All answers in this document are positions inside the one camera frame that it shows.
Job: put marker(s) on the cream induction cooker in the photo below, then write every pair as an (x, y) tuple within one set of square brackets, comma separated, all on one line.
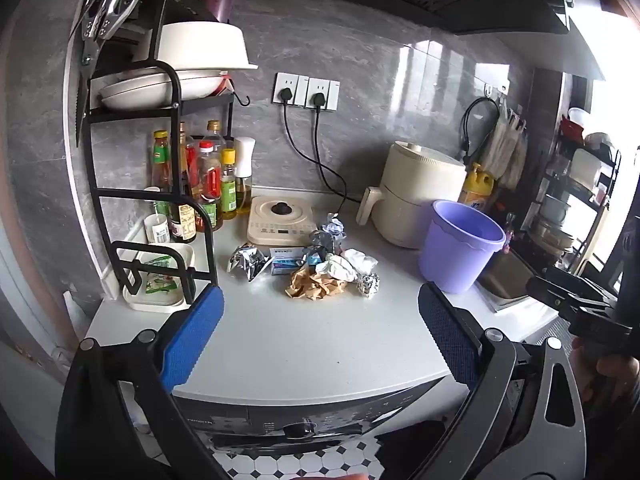
[(267, 225)]

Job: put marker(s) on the white paper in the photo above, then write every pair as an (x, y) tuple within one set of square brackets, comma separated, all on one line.
[(337, 267), (362, 260)]

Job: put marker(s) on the white wall socket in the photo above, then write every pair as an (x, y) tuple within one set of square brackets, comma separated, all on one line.
[(330, 87), (295, 82)]

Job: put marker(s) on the red bowl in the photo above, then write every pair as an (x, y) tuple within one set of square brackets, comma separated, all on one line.
[(570, 132)]

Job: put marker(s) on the white plates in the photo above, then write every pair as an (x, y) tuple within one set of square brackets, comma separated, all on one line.
[(145, 92)]

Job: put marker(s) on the beige cloth bag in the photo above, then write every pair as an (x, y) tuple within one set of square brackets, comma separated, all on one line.
[(495, 145), (517, 160)]

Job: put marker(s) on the white soy milk maker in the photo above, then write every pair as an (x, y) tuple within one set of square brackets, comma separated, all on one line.
[(410, 195)]

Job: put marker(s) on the white plastic tray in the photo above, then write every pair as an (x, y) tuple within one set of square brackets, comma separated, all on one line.
[(155, 302)]

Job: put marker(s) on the white top oil sprayer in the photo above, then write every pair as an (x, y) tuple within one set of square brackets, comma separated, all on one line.
[(245, 160)]

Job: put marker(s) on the black dish rack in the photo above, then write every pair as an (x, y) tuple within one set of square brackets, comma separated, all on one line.
[(607, 195)]

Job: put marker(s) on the red cap oil bottle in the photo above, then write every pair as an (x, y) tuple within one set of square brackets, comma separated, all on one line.
[(210, 185)]

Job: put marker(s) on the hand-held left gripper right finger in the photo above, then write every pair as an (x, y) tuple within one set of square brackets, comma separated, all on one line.
[(450, 330)]

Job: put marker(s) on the silver foil bag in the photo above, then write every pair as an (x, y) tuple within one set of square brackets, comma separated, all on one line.
[(247, 260)]

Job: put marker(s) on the black metal rack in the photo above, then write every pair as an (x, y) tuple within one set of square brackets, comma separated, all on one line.
[(175, 110)]

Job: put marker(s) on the small black knob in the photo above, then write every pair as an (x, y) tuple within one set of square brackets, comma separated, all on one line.
[(281, 207)]

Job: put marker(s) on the green sauce packet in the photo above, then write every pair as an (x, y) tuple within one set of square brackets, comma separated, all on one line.
[(160, 275)]

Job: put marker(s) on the small white bottle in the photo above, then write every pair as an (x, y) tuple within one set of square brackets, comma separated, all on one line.
[(157, 230)]

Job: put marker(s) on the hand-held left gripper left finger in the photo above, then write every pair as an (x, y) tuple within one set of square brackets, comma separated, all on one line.
[(192, 335)]

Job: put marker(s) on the purple plastic bucket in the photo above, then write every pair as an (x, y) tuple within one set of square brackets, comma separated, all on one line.
[(450, 255)]

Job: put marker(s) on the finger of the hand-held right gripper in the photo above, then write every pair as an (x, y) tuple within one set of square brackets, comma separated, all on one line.
[(555, 285), (600, 327)]

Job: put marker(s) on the blue white box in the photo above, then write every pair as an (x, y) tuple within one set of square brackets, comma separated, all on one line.
[(287, 262)]

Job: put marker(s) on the foil ball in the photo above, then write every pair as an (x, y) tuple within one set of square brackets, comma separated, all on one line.
[(367, 285)]

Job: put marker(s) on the yellow detergent bottle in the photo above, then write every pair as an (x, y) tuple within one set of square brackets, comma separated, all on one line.
[(477, 190)]

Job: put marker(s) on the yellow cap green label bottle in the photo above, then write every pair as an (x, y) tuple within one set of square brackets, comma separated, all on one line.
[(229, 190)]

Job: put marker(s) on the dark soy sauce bottle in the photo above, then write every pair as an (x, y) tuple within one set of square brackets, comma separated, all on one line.
[(182, 220)]

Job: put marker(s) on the gold cap clear bottle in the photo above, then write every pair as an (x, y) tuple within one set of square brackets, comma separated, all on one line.
[(215, 135)]

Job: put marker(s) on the white plastic container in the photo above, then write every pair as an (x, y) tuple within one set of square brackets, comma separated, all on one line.
[(585, 167)]

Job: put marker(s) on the steel sink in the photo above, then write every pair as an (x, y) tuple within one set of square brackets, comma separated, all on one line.
[(505, 280)]

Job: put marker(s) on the silver blue wrapper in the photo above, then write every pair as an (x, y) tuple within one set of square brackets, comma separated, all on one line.
[(325, 237)]

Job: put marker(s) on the person's right hand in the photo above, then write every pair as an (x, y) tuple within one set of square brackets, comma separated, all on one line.
[(620, 370)]

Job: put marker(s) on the white wall hook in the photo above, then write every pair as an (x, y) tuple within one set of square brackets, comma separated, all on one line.
[(500, 87)]

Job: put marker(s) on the white bowl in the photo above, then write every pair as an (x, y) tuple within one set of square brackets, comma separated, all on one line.
[(580, 116)]

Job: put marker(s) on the pink bottle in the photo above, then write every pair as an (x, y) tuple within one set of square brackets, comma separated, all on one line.
[(220, 0)]

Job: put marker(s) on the brown paper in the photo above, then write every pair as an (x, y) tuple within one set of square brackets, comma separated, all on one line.
[(312, 285)]

